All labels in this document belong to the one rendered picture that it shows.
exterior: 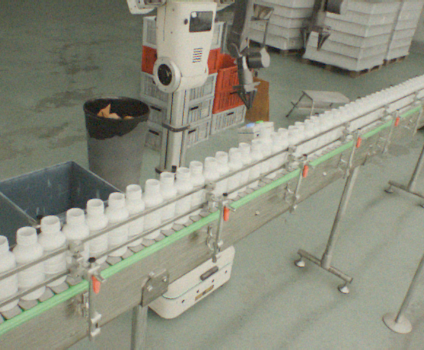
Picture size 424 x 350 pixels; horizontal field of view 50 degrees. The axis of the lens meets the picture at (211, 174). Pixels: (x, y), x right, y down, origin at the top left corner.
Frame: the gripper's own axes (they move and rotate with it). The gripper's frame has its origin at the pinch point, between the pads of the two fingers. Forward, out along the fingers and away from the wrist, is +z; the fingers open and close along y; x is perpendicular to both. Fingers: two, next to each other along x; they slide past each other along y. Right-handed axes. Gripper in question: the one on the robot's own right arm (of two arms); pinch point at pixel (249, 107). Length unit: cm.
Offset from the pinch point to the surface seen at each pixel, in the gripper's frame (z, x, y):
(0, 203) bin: 15, 39, -85
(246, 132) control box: 8.9, -0.5, -4.3
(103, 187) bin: 17, 25, -55
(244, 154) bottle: 10.8, -18.0, -28.7
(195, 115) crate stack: 30, 176, 151
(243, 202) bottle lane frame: 26.3, -17.1, -31.4
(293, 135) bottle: 11.1, -18.6, 0.1
